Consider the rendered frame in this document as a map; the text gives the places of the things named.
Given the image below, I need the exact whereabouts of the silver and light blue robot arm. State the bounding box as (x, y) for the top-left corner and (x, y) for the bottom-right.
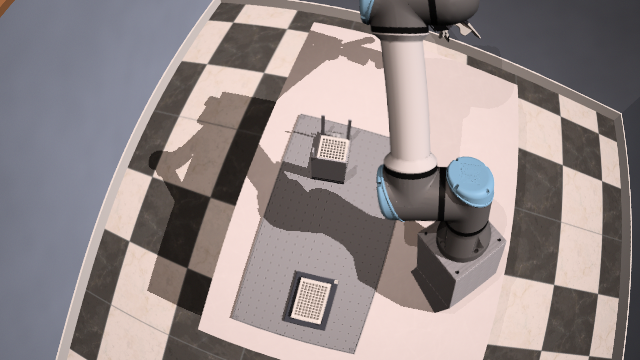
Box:
(360, 0), (494, 263)

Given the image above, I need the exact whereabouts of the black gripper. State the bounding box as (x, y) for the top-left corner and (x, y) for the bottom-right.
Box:
(430, 20), (480, 42)

